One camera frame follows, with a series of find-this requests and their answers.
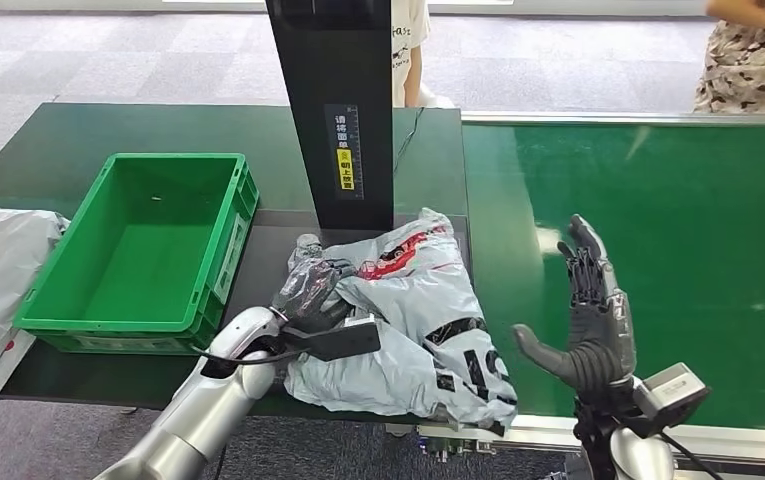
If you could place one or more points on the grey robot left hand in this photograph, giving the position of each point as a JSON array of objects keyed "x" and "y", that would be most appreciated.
[{"x": 312, "y": 295}]

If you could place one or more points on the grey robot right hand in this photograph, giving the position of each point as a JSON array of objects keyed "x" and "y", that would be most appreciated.
[{"x": 597, "y": 344}]

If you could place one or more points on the grey red-printed courier package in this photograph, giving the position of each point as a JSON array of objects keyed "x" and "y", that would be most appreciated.
[{"x": 408, "y": 311}]

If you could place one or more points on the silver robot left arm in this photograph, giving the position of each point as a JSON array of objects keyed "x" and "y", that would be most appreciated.
[{"x": 210, "y": 404}]

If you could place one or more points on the black weighing scanner device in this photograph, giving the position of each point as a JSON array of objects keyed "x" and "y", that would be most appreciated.
[{"x": 342, "y": 66}]

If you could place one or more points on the grey-white courier package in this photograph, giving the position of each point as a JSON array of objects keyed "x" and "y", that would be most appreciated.
[{"x": 4, "y": 258}]

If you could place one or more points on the green conveyor belt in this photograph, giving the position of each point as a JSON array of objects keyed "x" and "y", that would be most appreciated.
[{"x": 687, "y": 265}]

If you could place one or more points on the green plastic crate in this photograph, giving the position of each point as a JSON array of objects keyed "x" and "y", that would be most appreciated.
[{"x": 150, "y": 252}]

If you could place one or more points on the person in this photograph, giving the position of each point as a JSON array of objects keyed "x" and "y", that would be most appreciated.
[
  {"x": 408, "y": 40},
  {"x": 753, "y": 66}
]

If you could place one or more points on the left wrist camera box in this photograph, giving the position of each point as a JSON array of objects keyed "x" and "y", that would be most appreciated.
[{"x": 342, "y": 341}]

